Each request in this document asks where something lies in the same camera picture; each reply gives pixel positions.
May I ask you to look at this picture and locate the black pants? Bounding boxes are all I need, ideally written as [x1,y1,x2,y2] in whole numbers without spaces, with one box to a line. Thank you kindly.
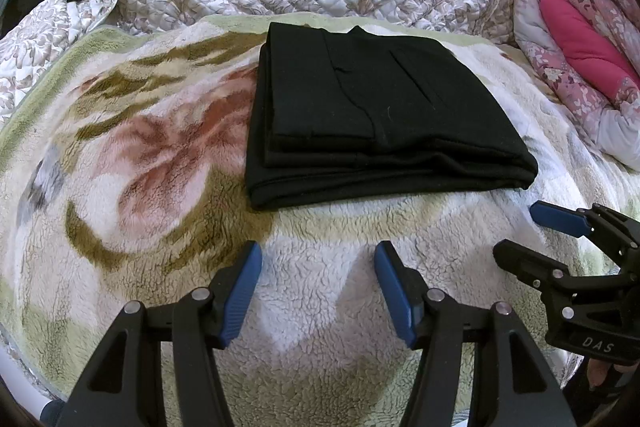
[245,22,539,211]

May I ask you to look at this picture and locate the floral fleece blanket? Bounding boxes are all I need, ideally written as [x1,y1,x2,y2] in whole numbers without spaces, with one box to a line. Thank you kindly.
[0,13,640,427]

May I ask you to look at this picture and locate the person's right hand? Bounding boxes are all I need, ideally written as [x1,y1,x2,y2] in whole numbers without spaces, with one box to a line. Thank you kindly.
[586,356,627,402]

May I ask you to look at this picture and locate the pink floral quilt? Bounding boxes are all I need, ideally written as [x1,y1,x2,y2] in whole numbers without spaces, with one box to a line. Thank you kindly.
[510,0,640,172]

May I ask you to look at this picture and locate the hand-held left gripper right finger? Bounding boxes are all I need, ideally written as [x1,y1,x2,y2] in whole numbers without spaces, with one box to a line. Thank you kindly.
[374,241,576,427]

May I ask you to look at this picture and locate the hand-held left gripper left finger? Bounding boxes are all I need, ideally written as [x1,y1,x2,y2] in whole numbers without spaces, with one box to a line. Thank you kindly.
[55,241,264,427]

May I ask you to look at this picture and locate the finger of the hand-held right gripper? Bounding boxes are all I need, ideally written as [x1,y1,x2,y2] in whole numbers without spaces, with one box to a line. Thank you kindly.
[530,201,640,258]
[492,239,569,291]

